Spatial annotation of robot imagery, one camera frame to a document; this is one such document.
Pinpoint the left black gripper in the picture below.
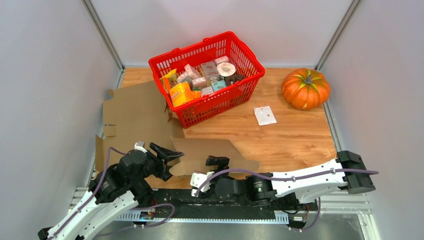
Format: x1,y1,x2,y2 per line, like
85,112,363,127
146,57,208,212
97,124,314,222
127,142,184,186

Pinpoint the brown cardboard box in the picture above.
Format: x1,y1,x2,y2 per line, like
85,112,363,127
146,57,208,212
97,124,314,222
169,138,260,177

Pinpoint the brown cardboard sheet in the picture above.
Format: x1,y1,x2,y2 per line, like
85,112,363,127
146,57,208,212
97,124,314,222
95,81,185,171

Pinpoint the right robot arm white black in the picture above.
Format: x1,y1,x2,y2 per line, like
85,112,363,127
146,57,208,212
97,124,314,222
191,150,379,210

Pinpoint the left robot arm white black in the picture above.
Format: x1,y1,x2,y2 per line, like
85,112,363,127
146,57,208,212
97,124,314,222
37,142,184,240

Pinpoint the orange snack box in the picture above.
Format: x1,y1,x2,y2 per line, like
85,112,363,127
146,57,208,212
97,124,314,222
169,82,201,107

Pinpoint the teal small box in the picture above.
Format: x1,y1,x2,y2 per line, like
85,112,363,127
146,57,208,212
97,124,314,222
211,80,227,92

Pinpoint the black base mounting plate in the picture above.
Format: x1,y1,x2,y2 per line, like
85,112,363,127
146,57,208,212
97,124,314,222
137,188,318,217

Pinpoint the white paper packet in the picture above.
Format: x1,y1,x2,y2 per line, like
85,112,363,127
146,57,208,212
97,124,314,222
253,106,277,126

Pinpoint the yellow snack packet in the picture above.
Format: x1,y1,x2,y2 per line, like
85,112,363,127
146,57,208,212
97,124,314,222
160,68,178,93

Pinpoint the dark brown round item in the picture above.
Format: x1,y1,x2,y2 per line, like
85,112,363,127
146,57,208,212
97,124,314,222
224,74,246,87

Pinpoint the red plastic shopping basket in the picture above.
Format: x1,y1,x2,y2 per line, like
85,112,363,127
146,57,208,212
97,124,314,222
148,31,265,129

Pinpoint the pink white round roll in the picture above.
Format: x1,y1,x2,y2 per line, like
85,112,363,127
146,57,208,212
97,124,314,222
216,62,236,77

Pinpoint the orange pumpkin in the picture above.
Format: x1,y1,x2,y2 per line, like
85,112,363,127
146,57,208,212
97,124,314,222
281,68,332,110

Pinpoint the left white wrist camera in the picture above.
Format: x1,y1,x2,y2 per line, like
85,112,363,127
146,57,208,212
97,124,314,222
134,141,148,153

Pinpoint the white slotted cable duct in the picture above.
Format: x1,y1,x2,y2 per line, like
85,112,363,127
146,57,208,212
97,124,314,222
115,210,289,225

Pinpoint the left aluminium frame post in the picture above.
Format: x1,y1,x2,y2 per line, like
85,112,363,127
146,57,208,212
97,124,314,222
81,0,125,72

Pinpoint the aluminium frame post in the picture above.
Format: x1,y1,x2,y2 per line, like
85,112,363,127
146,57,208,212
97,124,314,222
81,0,125,72
314,0,362,71

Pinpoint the right aluminium frame post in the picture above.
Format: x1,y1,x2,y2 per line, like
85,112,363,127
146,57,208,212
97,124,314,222
314,0,362,71

